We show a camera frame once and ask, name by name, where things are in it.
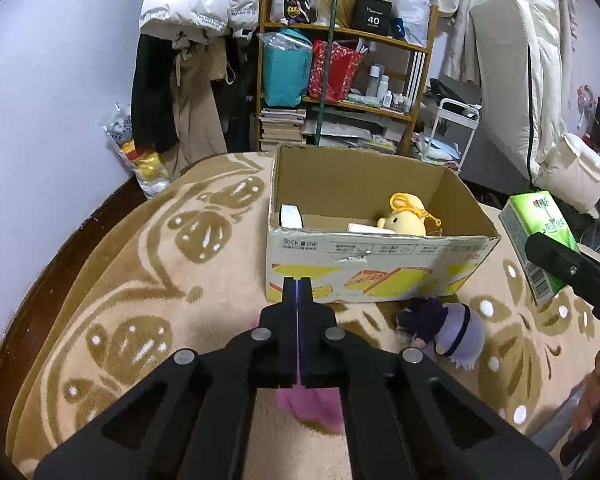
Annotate purple-haired plush doll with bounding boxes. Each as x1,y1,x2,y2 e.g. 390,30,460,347
396,297,486,372

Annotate pink plush toy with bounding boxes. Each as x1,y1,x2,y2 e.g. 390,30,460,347
252,320,346,436

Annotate pile of papers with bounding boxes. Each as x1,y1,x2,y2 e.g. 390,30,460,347
302,110,406,155

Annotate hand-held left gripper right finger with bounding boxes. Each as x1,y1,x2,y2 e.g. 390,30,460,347
298,277,563,480

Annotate black hanging bag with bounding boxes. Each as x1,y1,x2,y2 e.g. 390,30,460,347
222,30,261,153

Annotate cardboard box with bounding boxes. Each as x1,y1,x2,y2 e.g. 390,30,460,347
266,144,502,305

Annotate dark wooden bed frame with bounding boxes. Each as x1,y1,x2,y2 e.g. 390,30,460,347
0,175,148,411

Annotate white plastic bag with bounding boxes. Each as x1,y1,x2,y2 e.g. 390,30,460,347
392,0,433,46

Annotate yellow plush doll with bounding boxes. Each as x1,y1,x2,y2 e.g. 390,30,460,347
377,191,443,237

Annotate pink pig plush pillow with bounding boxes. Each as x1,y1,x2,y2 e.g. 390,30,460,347
346,222,396,235

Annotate black pouch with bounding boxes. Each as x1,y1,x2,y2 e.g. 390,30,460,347
427,78,481,108

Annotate white puffer jacket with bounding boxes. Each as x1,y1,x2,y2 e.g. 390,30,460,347
139,0,261,43

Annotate black tissue pack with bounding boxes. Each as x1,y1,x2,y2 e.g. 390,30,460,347
279,203,303,231

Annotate beige patterned blanket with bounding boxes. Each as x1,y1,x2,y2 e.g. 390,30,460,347
5,150,600,480

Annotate black box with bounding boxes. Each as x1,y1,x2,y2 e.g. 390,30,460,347
351,0,393,37

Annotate group of cosmetic bottles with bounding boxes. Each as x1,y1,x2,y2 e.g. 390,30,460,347
365,63,413,113

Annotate cream folded mattress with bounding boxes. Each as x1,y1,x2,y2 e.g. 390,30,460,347
470,0,573,186

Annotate plastic bag of toys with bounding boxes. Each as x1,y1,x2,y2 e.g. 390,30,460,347
102,102,173,200

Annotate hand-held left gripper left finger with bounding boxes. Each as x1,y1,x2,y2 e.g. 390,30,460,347
32,276,301,480

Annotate stack of books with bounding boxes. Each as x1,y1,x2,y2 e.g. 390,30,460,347
257,106,308,152

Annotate green pole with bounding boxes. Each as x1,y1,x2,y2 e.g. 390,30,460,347
316,0,345,148

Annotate cream pillow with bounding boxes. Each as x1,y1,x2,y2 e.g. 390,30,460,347
535,132,600,216

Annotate yellow wooden shelf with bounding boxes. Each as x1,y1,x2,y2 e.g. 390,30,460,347
255,0,440,157

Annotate pink desk fan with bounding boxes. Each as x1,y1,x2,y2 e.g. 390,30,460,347
576,84,598,133

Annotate teal bag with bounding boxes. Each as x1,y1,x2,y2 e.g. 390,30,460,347
262,35,313,107

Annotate person's right hand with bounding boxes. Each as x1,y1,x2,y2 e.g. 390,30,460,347
570,347,600,433

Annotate beige hanging pants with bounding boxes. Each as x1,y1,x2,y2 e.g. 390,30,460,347
170,40,228,176

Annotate clear plastic bag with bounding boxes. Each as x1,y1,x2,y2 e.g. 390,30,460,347
256,30,313,53

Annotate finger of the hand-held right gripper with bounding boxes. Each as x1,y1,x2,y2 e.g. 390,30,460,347
524,232,600,333

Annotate white trolley cart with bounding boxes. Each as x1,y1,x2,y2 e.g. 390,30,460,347
415,97,482,173

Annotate dark hanging coat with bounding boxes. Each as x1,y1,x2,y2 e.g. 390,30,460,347
131,35,178,153

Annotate green tissue pack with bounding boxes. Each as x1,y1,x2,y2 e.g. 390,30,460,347
498,191,581,308

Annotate red patterned bag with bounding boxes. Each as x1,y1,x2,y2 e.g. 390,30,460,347
307,40,366,102

